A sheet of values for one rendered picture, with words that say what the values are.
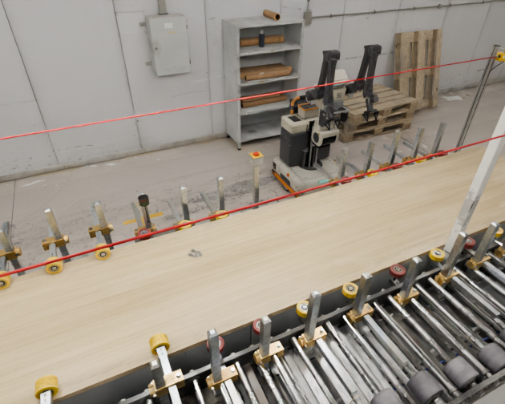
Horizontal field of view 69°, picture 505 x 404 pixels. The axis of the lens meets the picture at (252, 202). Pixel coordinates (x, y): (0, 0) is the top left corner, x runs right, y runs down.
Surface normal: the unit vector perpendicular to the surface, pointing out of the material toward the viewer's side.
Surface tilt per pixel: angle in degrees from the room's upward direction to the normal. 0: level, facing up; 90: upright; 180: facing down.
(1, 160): 90
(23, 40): 90
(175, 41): 90
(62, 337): 0
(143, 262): 0
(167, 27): 90
